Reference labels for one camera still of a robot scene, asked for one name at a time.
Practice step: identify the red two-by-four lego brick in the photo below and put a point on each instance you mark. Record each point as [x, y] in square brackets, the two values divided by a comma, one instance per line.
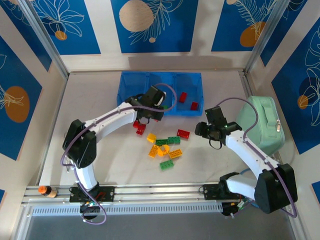
[183, 133]

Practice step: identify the blue three-compartment plastic bin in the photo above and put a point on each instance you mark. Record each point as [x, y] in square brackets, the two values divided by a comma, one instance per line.
[135, 85]

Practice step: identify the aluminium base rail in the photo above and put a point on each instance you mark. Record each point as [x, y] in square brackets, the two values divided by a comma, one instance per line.
[155, 190]

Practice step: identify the mint green zip case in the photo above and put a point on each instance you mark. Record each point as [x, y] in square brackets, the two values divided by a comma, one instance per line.
[262, 125]

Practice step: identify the yellow sloped lego piece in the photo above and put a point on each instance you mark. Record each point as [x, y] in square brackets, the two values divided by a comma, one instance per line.
[151, 137]

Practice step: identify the red two-by-two lego brick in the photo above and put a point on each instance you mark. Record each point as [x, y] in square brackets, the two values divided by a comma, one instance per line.
[194, 106]

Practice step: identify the green two-by-four lego brick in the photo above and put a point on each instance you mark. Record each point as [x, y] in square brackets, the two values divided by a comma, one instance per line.
[167, 165]

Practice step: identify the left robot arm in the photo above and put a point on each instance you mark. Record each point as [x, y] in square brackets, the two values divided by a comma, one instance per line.
[110, 120]

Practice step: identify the yellow arch lego piece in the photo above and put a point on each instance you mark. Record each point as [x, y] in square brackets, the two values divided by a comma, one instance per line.
[166, 152]

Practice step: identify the aluminium frame post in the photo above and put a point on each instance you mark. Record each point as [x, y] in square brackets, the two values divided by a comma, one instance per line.
[42, 37]
[266, 35]

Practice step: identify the small bottle with orange cap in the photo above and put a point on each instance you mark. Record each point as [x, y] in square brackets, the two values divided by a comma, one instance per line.
[48, 191]

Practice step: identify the green sloped lego piece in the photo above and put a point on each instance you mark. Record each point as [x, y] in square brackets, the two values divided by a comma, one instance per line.
[165, 107]

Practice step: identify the orange-yellow two-by-four lego brick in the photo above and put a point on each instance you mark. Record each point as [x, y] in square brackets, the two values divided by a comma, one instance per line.
[175, 153]
[153, 151]

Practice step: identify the dark green two-by-four lego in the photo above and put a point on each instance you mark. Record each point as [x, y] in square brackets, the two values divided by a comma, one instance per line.
[174, 140]

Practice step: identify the aluminium side rail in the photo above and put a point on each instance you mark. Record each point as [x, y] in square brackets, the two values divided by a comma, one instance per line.
[52, 130]
[247, 85]

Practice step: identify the blue floral wall panel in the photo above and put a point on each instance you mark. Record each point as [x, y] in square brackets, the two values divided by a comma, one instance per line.
[170, 25]
[300, 120]
[22, 32]
[230, 25]
[72, 25]
[285, 30]
[15, 75]

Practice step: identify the small red lego brick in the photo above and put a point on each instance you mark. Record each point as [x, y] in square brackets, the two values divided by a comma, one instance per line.
[136, 123]

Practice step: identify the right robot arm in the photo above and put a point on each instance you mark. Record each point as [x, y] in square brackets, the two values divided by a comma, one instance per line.
[250, 152]

